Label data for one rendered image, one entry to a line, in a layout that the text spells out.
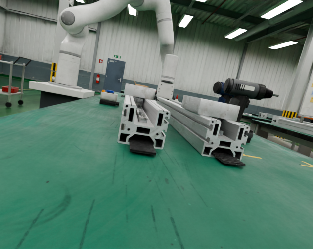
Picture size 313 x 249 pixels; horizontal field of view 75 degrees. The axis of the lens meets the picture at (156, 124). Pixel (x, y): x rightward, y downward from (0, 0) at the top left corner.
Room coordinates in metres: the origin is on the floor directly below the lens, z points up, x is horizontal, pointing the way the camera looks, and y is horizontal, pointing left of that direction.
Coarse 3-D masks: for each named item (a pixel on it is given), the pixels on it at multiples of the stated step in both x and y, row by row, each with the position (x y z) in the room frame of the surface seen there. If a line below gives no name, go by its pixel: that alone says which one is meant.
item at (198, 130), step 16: (176, 112) 0.74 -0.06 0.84; (192, 112) 0.57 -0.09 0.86; (176, 128) 0.69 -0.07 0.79; (192, 128) 0.54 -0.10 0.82; (208, 128) 0.47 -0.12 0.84; (224, 128) 0.52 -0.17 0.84; (240, 128) 0.47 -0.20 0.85; (192, 144) 0.51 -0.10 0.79; (208, 144) 0.45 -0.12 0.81; (224, 144) 0.48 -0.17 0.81; (240, 144) 0.46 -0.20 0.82; (240, 160) 0.46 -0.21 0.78
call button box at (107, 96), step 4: (104, 92) 1.03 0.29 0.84; (108, 92) 1.05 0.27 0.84; (100, 96) 1.02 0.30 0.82; (104, 96) 1.03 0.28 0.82; (108, 96) 1.03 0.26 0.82; (112, 96) 1.03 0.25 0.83; (116, 96) 1.04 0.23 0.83; (100, 100) 1.02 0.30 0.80; (104, 100) 1.03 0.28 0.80; (108, 100) 1.03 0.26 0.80; (112, 100) 1.03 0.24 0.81; (116, 100) 1.07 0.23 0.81; (104, 104) 1.03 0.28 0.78; (108, 104) 1.03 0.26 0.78; (112, 104) 1.03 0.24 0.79; (116, 104) 1.07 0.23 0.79
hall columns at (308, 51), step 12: (60, 0) 6.64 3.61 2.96; (60, 12) 6.64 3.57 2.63; (312, 24) 7.87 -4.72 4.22; (60, 36) 6.65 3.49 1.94; (312, 36) 7.82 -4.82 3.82; (312, 48) 7.64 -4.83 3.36; (300, 60) 7.89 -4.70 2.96; (312, 60) 7.65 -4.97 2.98; (300, 72) 7.86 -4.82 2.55; (300, 84) 7.63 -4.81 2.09; (288, 96) 7.89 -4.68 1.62; (300, 96) 7.65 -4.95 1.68; (288, 108) 7.89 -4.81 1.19
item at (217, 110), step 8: (184, 96) 0.66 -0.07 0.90; (184, 104) 0.64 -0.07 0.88; (192, 104) 0.57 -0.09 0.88; (200, 104) 0.51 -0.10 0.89; (208, 104) 0.52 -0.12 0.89; (216, 104) 0.52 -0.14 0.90; (224, 104) 0.53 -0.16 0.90; (200, 112) 0.52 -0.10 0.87; (208, 112) 0.52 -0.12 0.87; (216, 112) 0.52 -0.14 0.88; (224, 112) 0.53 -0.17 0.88; (232, 112) 0.53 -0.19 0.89; (232, 120) 0.53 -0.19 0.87
